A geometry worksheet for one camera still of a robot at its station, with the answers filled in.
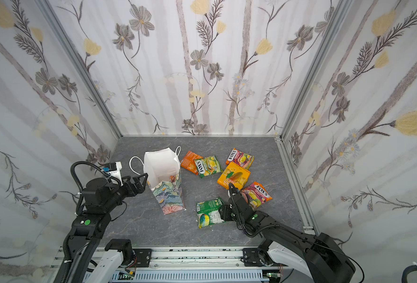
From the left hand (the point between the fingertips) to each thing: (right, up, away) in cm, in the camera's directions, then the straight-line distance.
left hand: (137, 171), depth 72 cm
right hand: (+34, -18, +13) cm, 41 cm away
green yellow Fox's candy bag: (+29, 0, +30) cm, 41 cm away
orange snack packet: (+17, +1, +33) cm, 37 cm away
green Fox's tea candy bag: (+30, -21, +12) cm, 38 cm away
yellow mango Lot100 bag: (+44, -4, +24) cm, 50 cm away
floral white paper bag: (+5, -6, +24) cm, 25 cm away
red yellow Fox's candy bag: (+54, -14, +19) cm, 59 cm away
